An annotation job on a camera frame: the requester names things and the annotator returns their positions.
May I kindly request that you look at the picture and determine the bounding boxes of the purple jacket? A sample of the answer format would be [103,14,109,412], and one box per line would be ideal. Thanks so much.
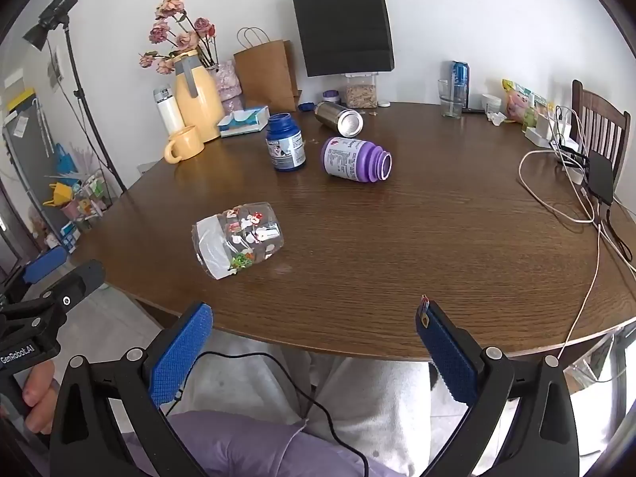
[124,410,398,477]

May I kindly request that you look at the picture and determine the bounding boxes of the wooden chair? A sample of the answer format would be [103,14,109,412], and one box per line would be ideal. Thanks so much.
[571,79,631,194]

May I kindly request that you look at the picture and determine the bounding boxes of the white cable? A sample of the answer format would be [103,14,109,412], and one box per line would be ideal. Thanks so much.
[518,149,636,361]

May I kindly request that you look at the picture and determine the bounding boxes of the pink snack packet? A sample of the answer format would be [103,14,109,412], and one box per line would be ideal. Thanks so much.
[502,78,531,124]

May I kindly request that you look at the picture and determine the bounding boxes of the yellow mug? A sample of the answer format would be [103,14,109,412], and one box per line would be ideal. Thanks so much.
[164,126,206,165]

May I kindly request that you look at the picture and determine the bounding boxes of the clear cereal container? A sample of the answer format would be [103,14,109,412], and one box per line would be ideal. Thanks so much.
[344,73,381,109]

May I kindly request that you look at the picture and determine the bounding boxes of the brown paper bag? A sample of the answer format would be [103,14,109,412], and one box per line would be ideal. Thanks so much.
[233,27,301,112]

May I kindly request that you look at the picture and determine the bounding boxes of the thin black cable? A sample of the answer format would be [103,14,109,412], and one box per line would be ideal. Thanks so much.
[174,352,371,477]

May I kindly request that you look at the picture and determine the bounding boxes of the blue plastic bottle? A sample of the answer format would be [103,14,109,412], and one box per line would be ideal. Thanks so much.
[266,112,307,173]

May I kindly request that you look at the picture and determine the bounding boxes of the purple plastic bottle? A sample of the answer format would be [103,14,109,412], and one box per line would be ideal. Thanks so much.
[320,136,393,184]

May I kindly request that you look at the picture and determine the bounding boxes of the clear drinking glass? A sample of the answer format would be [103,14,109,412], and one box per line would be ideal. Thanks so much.
[438,78,464,119]

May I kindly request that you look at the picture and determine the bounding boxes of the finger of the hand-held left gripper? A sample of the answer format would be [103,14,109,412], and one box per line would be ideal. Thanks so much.
[0,246,68,304]
[42,260,106,315]

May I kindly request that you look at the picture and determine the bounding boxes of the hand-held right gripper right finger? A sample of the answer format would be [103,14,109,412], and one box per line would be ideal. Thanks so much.
[415,295,581,477]

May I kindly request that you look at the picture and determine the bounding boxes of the black paper bag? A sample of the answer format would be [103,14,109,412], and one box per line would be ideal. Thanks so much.
[290,0,396,78]

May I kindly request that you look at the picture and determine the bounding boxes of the grey cabinet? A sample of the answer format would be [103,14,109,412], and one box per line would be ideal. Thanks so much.
[0,104,65,264]

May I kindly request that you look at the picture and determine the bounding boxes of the stainless steel tumbler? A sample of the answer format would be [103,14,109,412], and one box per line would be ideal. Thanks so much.
[314,101,365,137]

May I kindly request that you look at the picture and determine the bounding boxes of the black studio light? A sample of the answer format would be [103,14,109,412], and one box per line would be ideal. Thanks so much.
[22,0,80,50]

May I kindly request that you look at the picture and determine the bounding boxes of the green snack packet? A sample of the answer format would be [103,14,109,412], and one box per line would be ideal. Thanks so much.
[525,92,555,132]

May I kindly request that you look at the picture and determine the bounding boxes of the white thermos bottle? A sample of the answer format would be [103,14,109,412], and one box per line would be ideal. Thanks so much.
[152,85,186,136]

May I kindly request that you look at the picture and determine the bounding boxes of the blue tissue box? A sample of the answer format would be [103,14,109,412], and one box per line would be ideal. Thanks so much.
[217,106,270,138]

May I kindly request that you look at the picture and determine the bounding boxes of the person's left hand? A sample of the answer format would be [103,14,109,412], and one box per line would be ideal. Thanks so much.
[22,360,60,435]

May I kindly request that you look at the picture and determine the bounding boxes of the clear glass cup with stickers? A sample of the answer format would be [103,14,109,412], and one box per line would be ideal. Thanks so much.
[192,202,286,279]

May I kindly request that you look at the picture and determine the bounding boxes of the white power strip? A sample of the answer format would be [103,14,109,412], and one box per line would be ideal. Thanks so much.
[525,109,581,154]

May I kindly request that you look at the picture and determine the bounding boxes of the dried pink flowers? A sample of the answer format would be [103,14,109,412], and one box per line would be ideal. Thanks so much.
[139,0,219,76]

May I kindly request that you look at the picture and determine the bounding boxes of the yellow thermos jug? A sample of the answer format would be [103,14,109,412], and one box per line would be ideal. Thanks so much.
[174,51,225,144]

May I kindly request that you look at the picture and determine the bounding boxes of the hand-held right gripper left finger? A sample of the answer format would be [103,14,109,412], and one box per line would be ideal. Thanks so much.
[50,301,213,477]

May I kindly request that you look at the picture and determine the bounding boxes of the pink vase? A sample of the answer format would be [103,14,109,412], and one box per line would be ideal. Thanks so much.
[209,60,245,115]

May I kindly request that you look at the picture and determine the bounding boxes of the cluttered storage shelf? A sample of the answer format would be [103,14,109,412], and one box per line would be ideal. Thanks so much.
[42,144,120,255]

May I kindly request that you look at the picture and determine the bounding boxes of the black light stand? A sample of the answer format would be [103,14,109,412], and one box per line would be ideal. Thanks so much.
[62,22,128,194]

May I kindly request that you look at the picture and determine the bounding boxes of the person's white pants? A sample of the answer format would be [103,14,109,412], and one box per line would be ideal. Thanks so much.
[164,328,435,477]

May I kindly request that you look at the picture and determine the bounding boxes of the blue drink can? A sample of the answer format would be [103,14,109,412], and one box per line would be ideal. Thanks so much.
[451,60,470,110]

